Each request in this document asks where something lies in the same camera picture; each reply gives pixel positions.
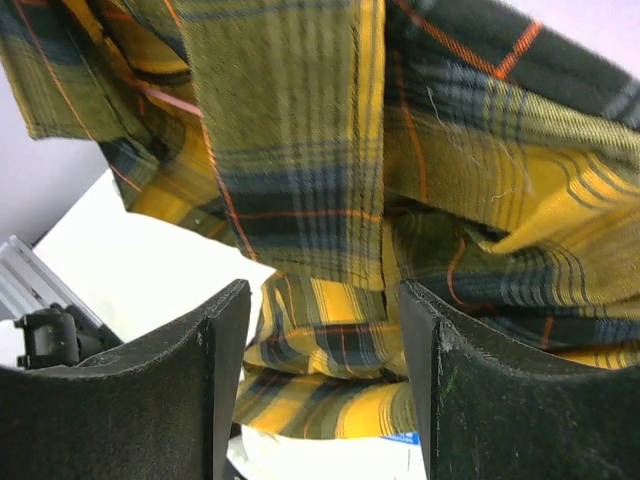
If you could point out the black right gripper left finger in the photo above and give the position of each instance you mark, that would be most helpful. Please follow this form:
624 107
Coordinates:
157 407

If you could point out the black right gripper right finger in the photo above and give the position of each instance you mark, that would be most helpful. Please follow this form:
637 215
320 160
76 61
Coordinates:
489 407

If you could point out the white collared shirt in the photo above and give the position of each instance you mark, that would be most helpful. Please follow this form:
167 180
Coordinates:
257 455

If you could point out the yellow plaid flannel shirt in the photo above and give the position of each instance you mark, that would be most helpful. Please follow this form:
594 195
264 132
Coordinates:
349 146

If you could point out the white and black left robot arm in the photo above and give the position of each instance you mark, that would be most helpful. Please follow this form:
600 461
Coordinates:
58 336

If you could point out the aluminium frame rail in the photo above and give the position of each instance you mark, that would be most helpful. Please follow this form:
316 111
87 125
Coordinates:
28 285

